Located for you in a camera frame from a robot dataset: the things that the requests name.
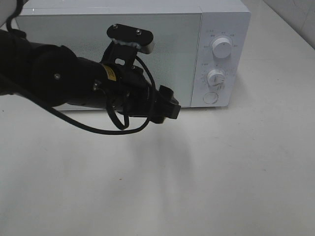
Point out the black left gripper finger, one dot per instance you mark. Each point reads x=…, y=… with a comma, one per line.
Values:
x=168, y=94
x=171, y=110

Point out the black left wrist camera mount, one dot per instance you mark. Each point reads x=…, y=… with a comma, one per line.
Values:
x=126, y=43

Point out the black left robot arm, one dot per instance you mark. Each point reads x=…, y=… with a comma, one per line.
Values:
x=57, y=76

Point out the round white door button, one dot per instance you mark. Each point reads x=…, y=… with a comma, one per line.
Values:
x=210, y=98

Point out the white microwave oven body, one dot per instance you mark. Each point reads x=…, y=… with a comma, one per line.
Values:
x=218, y=17

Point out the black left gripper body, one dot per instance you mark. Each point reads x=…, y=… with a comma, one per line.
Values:
x=137, y=97

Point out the white timer knob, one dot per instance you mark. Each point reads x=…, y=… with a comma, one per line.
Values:
x=215, y=77

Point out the upper white power knob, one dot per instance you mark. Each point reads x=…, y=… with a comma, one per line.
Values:
x=222, y=47

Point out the white microwave door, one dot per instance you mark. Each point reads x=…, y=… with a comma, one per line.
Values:
x=172, y=62

